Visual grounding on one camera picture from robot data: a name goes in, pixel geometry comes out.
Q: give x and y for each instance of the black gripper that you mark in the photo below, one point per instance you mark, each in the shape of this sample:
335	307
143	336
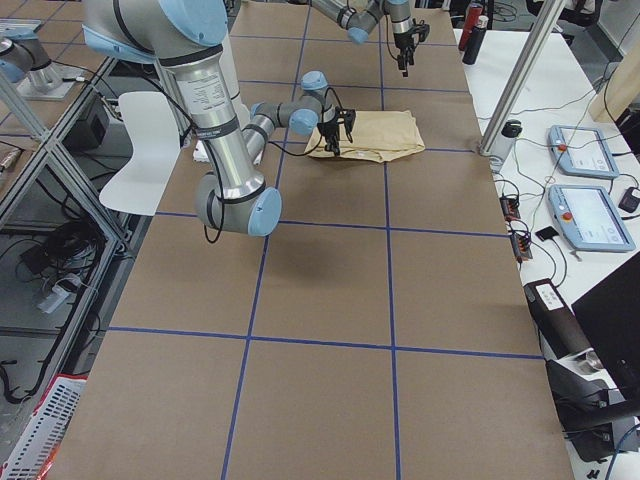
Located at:
402	41
328	129

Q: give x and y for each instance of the cream long-sleeve printed shirt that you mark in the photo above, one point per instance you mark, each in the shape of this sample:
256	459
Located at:
381	136

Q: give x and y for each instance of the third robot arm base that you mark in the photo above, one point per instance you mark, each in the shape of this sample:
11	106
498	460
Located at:
26	63

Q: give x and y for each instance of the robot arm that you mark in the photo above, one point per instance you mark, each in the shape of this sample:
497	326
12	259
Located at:
186	39
359	23

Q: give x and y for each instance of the black thermos bottle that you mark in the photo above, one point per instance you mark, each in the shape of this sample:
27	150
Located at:
475	40

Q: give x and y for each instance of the red thermos bottle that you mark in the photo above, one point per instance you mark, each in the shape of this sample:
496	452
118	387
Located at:
473	11

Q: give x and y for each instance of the clear water bottle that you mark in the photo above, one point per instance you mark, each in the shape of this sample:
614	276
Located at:
504	143

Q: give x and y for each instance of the upper teach pendant tablet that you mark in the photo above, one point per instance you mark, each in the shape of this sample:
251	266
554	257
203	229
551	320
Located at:
582	151

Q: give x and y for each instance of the teach pendant tablet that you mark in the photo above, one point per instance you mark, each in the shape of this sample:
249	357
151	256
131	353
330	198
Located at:
588	219
582	151

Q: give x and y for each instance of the white moulded chair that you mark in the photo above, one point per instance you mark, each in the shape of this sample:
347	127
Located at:
139	185

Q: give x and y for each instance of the lower teach pendant tablet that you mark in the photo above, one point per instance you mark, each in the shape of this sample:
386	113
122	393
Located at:
588	219

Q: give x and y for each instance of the black monitor screen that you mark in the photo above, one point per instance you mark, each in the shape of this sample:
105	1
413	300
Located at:
608	315

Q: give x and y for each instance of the white perforated basket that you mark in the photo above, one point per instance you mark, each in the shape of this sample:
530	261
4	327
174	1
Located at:
35	451

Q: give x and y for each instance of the aluminium frame post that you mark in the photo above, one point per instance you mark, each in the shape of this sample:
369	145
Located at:
527	58

